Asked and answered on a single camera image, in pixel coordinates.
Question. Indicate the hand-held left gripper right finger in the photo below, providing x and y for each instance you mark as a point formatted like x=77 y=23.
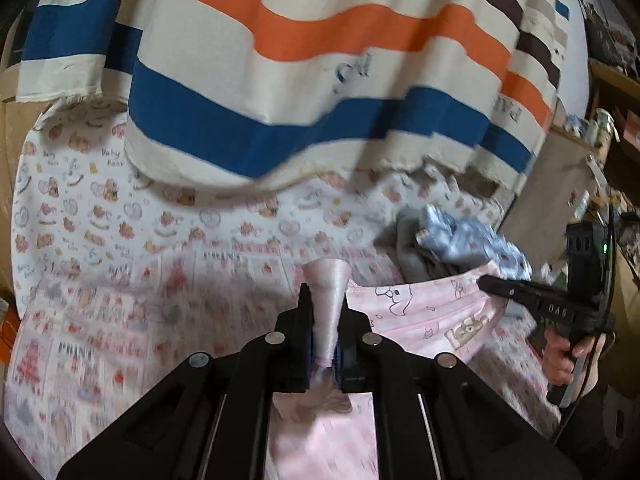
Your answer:
x=350 y=360

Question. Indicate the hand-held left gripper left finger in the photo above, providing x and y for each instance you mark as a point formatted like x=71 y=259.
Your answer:
x=302 y=360

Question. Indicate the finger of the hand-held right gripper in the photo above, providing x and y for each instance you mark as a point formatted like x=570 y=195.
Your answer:
x=515 y=291

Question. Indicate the pink printed pants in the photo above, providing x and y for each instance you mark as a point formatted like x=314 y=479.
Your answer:
x=430 y=310

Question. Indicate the person's right hand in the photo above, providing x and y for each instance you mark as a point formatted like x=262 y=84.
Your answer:
x=557 y=360

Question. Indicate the light blue satin garment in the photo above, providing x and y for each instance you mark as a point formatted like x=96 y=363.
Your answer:
x=460 y=237

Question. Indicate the wooden board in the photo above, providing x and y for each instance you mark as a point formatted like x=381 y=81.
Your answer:
x=545 y=190

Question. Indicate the grey fleece garment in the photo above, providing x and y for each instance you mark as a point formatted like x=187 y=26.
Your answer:
x=410 y=250

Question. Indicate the person's dark trousers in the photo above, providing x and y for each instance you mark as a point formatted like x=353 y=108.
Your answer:
x=600 y=440

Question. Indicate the glass jar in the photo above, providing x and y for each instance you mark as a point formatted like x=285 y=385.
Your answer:
x=603 y=127

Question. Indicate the bed with printed sheet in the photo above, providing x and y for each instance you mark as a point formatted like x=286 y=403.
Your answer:
x=125 y=335

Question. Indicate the wooden shelf unit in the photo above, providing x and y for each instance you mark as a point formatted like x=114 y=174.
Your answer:
x=625 y=100

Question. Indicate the white bear print cloth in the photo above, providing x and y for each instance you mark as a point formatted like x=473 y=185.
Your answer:
x=100 y=200

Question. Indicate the striped hanging cloth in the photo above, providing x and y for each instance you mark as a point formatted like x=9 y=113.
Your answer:
x=300 y=60

